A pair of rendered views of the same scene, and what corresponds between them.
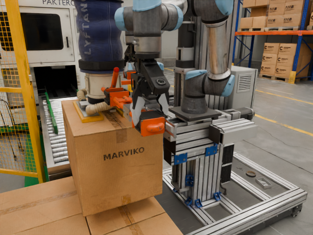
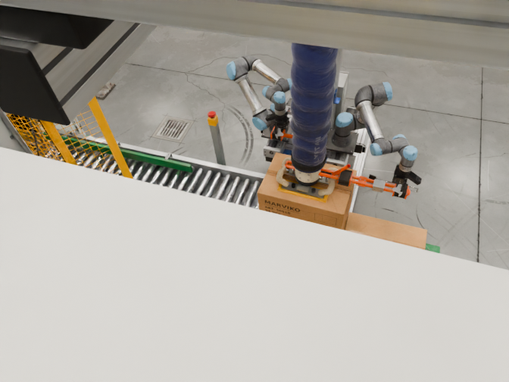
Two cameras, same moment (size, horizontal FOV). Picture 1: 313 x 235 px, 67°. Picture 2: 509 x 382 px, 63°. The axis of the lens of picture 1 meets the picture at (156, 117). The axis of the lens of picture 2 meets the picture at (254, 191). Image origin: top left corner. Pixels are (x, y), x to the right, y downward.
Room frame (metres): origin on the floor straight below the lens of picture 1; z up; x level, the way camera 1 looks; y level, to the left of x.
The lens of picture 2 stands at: (0.05, 1.69, 3.27)
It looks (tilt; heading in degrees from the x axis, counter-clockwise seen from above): 51 degrees down; 321
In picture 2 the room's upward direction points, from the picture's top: 6 degrees counter-clockwise
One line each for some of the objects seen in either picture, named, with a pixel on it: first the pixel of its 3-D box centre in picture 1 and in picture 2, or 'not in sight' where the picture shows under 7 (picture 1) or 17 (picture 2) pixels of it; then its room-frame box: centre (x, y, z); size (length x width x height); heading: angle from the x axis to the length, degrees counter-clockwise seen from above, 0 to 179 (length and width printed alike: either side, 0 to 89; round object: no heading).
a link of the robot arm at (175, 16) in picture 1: (161, 17); (398, 145); (0.79, -0.01, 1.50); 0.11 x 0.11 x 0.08; 57
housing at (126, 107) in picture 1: (134, 111); (378, 186); (0.80, 0.08, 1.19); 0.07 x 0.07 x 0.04; 25
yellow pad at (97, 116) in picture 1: (86, 107); (303, 189); (1.18, 0.36, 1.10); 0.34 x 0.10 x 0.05; 25
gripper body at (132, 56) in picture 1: (132, 52); (281, 119); (1.58, 0.16, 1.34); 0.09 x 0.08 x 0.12; 25
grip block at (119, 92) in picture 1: (117, 96); (345, 177); (0.99, 0.17, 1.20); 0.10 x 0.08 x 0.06; 115
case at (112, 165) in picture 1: (107, 143); (307, 198); (1.22, 0.28, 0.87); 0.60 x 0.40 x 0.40; 26
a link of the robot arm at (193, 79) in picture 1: (196, 81); (344, 123); (1.31, -0.23, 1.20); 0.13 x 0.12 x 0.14; 57
